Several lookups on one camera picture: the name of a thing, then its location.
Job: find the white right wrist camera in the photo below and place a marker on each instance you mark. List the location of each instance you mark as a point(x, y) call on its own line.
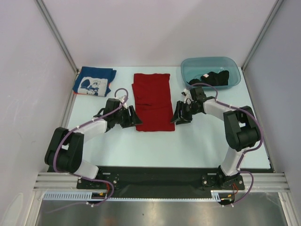
point(187, 96)

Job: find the aluminium front frame rail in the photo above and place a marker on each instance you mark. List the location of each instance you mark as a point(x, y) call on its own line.
point(263, 182)

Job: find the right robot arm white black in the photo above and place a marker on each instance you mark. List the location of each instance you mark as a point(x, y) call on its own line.
point(242, 132)

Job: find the folded blue printed t shirt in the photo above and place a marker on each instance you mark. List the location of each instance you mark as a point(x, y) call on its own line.
point(94, 81)

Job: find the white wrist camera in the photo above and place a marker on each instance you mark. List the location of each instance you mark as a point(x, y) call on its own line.
point(187, 96)
point(122, 99)

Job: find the white slotted cable duct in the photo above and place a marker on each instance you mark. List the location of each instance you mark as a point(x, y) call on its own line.
point(214, 196)

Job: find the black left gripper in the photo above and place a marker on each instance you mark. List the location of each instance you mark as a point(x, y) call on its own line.
point(132, 120)

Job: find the teal plastic bin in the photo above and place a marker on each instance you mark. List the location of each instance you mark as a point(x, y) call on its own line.
point(192, 67)

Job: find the left aluminium frame post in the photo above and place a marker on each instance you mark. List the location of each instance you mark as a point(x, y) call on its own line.
point(55, 32)

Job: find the right aluminium frame post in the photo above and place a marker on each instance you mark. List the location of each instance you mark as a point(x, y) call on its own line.
point(270, 18)

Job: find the red t shirt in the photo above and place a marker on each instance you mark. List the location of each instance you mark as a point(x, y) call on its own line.
point(153, 102)

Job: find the aluminium frame post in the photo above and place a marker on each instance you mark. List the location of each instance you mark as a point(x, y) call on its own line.
point(55, 32)
point(270, 18)

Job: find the black t shirt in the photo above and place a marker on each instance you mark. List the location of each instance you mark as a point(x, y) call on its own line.
point(212, 78)

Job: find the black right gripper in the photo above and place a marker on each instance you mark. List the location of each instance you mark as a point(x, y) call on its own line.
point(184, 112)

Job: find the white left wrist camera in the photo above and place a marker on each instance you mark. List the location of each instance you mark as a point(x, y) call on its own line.
point(122, 99)

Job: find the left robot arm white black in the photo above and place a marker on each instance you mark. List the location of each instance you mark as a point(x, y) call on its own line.
point(65, 150)

